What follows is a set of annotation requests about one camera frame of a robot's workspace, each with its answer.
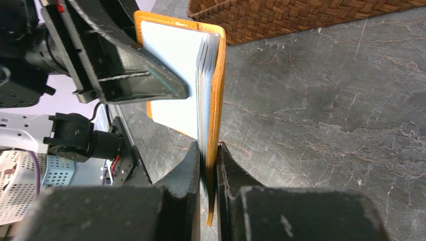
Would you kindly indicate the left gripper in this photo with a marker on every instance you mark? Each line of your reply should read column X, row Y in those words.
column 92, row 42

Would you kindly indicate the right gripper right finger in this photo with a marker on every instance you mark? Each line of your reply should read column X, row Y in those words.
column 249, row 210

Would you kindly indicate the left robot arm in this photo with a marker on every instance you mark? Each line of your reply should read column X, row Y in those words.
column 67, row 135

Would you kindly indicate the yellow leather card holder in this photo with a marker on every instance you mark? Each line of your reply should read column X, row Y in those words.
column 196, row 52

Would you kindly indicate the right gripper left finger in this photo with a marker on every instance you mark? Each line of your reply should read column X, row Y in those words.
column 166, row 210

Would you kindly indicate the brown woven basket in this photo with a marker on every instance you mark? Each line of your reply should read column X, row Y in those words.
column 247, row 21

